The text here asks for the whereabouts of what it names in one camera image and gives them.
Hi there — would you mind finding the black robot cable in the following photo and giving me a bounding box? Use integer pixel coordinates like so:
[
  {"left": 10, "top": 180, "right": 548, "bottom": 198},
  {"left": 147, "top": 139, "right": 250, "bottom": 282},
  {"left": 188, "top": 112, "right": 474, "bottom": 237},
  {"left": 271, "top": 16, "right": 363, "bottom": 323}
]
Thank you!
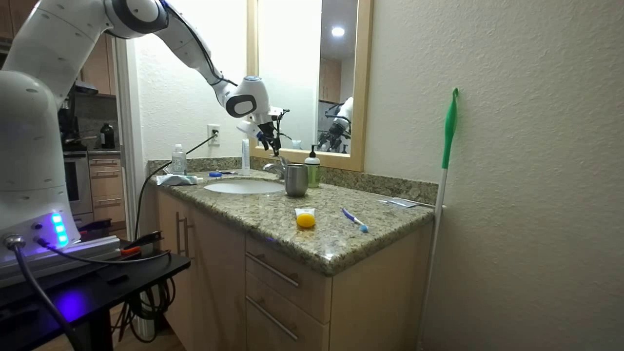
[
  {"left": 4, "top": 237, "right": 76, "bottom": 338},
  {"left": 35, "top": 237, "right": 168, "bottom": 268}
]

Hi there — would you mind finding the black cable bundle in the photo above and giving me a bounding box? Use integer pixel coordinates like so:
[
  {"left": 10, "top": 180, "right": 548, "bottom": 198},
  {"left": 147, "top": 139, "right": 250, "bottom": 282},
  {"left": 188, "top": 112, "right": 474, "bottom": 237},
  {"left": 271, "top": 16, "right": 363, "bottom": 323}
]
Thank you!
[{"left": 115, "top": 276, "right": 178, "bottom": 344}]

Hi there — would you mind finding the black coffee maker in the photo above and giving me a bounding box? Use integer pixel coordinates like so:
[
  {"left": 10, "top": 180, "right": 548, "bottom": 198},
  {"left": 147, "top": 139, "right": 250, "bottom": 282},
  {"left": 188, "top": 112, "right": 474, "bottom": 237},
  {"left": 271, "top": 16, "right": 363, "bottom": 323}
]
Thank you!
[{"left": 98, "top": 122, "right": 119, "bottom": 153}]

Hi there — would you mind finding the black and red clamp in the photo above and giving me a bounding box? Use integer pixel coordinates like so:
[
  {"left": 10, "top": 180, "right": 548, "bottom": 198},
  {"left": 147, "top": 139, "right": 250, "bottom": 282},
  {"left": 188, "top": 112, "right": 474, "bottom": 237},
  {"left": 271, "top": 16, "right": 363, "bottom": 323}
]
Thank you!
[{"left": 115, "top": 231, "right": 164, "bottom": 262}]

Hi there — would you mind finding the chrome faucet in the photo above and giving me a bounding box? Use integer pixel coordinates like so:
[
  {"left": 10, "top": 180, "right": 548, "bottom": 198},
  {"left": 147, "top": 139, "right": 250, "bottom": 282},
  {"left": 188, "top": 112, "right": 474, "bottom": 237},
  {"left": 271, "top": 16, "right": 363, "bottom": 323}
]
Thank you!
[{"left": 262, "top": 155, "right": 289, "bottom": 182}]

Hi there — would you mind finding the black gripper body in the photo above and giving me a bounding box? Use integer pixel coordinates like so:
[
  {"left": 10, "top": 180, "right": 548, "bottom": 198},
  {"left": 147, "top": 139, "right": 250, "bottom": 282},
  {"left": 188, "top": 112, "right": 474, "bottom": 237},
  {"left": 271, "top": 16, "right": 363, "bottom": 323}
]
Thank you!
[{"left": 256, "top": 108, "right": 285, "bottom": 143}]

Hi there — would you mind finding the small cup with yellow content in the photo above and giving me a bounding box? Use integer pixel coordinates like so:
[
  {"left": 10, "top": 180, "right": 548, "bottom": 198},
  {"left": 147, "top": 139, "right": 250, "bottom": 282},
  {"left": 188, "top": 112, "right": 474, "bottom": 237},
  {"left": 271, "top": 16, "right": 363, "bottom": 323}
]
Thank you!
[{"left": 293, "top": 207, "right": 318, "bottom": 233}]

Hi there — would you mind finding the black power cable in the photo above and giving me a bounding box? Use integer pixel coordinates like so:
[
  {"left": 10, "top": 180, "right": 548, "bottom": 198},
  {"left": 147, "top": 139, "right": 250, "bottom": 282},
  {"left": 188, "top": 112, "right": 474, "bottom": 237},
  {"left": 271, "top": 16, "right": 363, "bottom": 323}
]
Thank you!
[{"left": 133, "top": 129, "right": 221, "bottom": 243}]

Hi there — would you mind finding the green soap bottle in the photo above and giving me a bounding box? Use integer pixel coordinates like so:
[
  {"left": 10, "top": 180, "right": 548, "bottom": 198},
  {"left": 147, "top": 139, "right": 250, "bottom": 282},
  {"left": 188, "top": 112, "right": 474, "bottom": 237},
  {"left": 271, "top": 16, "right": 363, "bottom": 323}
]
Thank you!
[{"left": 305, "top": 145, "right": 322, "bottom": 192}]

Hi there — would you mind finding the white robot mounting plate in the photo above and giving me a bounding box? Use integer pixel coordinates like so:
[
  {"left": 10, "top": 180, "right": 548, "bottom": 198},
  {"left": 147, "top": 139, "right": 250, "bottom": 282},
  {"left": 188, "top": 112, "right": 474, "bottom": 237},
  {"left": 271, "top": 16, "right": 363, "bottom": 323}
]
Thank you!
[{"left": 0, "top": 235, "right": 123, "bottom": 284}]

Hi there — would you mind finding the wooden vanity cabinet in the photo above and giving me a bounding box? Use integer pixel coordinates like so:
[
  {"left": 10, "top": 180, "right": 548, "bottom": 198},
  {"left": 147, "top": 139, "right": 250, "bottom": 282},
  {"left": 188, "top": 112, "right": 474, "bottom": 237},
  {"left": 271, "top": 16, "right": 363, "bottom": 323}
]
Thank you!
[{"left": 154, "top": 188, "right": 437, "bottom": 351}]

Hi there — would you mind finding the tall white tube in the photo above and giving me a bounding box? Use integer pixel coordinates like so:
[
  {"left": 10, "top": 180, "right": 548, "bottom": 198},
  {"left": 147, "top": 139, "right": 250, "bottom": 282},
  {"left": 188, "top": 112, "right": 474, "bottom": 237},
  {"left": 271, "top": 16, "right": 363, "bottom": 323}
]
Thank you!
[{"left": 240, "top": 137, "right": 252, "bottom": 176}]

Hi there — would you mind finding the wooden kitchen cabinet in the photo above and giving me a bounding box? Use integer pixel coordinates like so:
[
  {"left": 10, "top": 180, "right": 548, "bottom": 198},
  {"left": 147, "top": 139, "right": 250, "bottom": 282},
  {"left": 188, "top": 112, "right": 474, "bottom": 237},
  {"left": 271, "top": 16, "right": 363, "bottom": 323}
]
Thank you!
[{"left": 88, "top": 153, "right": 127, "bottom": 227}]

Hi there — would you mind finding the kitchen stove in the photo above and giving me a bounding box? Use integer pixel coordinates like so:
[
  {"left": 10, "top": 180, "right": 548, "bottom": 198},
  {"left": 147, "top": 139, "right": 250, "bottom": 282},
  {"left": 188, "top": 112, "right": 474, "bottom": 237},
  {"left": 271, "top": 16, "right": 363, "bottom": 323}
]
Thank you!
[{"left": 61, "top": 153, "right": 94, "bottom": 223}]

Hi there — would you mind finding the steel drawer handle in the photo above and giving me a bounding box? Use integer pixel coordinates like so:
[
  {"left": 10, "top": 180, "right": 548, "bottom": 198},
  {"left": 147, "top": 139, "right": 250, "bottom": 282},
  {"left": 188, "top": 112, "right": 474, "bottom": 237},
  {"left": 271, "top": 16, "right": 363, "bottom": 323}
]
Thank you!
[
  {"left": 244, "top": 252, "right": 303, "bottom": 289},
  {"left": 246, "top": 297, "right": 301, "bottom": 342}
]

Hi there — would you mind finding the stainless steel cup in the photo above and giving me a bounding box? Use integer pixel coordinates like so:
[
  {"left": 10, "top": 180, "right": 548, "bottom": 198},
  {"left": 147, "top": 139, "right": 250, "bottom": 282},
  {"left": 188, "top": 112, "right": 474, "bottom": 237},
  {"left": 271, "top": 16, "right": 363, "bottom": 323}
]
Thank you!
[{"left": 283, "top": 163, "right": 310, "bottom": 200}]

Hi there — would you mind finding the green handled mop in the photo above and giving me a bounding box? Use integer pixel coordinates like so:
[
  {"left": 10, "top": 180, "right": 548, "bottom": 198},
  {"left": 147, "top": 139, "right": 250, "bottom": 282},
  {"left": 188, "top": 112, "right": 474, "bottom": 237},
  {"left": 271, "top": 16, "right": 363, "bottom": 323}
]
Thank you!
[{"left": 418, "top": 87, "right": 463, "bottom": 351}]

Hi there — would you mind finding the clear plastic package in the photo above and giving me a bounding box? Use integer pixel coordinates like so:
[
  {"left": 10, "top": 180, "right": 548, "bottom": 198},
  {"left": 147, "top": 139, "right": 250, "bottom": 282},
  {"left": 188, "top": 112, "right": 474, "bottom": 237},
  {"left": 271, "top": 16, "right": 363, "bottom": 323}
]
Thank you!
[{"left": 379, "top": 196, "right": 435, "bottom": 211}]

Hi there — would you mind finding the white oval sink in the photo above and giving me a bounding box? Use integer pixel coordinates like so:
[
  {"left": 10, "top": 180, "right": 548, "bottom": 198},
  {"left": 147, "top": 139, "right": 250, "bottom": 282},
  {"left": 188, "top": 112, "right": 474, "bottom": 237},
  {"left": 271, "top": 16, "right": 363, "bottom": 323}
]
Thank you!
[{"left": 203, "top": 176, "right": 289, "bottom": 198}]

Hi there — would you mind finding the black robot table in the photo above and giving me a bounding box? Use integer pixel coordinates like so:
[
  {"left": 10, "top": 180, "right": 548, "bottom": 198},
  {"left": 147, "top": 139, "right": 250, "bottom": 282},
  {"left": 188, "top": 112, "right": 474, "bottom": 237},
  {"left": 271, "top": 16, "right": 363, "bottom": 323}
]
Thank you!
[{"left": 0, "top": 250, "right": 193, "bottom": 351}]

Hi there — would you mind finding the wood framed mirror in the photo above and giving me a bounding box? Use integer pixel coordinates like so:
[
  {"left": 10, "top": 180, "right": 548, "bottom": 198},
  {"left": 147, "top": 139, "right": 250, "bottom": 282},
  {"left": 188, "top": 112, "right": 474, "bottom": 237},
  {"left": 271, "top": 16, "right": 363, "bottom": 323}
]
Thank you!
[{"left": 244, "top": 0, "right": 377, "bottom": 172}]

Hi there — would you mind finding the small white bottle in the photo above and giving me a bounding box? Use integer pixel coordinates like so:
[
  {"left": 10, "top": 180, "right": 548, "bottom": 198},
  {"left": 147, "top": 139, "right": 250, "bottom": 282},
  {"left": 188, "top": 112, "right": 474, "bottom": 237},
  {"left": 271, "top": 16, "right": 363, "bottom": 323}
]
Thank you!
[{"left": 170, "top": 143, "right": 190, "bottom": 176}]

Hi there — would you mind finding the white wall outlet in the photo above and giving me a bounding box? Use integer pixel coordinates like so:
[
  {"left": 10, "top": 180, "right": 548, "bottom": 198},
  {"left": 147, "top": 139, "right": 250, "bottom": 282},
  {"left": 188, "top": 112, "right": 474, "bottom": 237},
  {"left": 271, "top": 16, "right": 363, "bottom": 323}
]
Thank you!
[{"left": 205, "top": 124, "right": 223, "bottom": 149}]

